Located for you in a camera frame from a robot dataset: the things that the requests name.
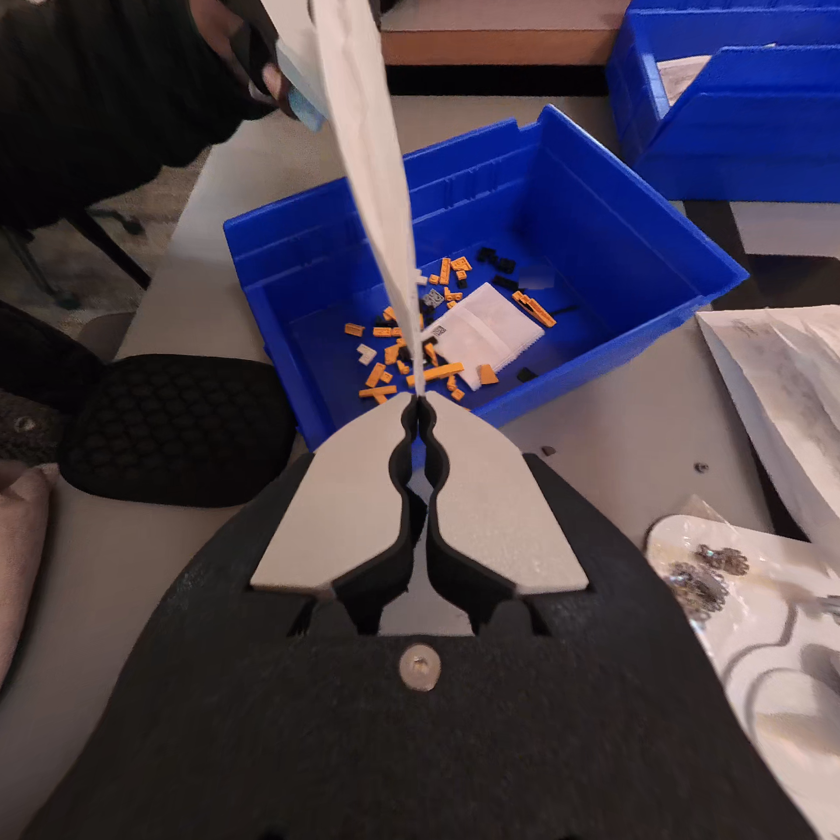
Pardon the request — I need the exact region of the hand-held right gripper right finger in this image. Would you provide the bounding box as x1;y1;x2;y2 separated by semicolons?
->
419;392;590;635

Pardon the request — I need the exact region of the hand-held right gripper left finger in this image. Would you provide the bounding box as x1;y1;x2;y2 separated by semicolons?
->
249;392;429;636

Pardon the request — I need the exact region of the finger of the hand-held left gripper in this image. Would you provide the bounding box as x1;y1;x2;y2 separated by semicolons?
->
259;0;322;60

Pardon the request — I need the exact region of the white paper parts bag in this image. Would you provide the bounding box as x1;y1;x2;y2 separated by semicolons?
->
308;0;427;398

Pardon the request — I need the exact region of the large blue plastic bin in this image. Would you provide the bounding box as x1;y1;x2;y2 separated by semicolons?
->
223;104;750;454

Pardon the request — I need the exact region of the blue plastic bin with paper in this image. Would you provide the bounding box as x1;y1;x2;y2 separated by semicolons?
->
605;0;840;203

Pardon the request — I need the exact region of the person's left forearm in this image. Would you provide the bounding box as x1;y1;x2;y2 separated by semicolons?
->
0;0;277;231

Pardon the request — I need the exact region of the pile of lego pieces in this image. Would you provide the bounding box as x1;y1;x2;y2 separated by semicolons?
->
344;246;559;404

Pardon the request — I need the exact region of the person's left hand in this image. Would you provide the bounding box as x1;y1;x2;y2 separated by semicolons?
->
187;0;293;116

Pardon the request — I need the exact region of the wooden edged office desk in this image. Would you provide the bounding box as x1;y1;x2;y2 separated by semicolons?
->
379;0;631;98

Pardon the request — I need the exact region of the clear plastic parts bag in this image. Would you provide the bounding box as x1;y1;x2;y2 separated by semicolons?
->
659;495;788;631

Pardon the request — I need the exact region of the white printed paper bag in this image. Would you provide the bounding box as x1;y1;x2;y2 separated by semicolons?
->
696;308;840;559
742;305;840;421

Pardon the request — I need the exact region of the white rounded board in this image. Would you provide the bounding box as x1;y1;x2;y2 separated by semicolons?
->
646;514;840;840

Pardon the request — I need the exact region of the person's dark sherpa jacket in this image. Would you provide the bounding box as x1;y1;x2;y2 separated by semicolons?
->
0;390;67;463

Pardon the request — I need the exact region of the white book stand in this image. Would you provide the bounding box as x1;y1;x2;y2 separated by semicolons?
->
797;591;840;697

